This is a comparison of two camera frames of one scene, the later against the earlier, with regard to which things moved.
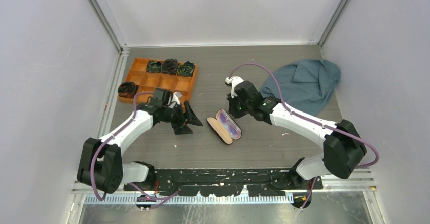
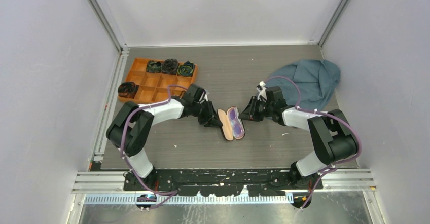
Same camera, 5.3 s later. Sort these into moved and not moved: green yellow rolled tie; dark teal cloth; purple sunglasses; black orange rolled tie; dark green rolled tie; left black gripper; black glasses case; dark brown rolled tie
Moved: black glasses case; purple sunglasses; left black gripper
Not moved: black orange rolled tie; dark green rolled tie; dark brown rolled tie; green yellow rolled tie; dark teal cloth
